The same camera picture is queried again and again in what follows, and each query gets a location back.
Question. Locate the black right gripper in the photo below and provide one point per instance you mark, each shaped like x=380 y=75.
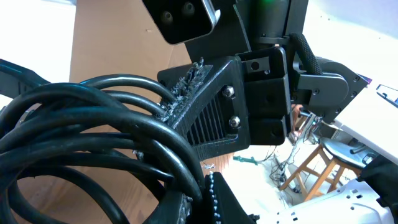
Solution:
x=211 y=111

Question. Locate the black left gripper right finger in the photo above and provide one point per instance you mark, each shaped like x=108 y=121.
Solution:
x=220 y=204

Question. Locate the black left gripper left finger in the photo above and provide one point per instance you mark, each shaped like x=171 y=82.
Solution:
x=174 y=208

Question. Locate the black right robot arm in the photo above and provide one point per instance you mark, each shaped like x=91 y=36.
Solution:
x=323 y=86

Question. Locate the wooden stool with dark seat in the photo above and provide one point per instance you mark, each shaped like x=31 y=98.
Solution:
x=337 y=157

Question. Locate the white desk in background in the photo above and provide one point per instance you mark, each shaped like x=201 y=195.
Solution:
x=373 y=121

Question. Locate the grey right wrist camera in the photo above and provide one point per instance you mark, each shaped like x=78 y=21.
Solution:
x=182 y=20

